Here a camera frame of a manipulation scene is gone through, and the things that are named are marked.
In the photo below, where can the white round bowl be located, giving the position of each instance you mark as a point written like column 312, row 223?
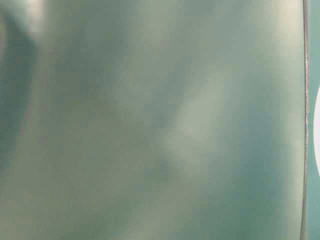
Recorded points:
column 316, row 131

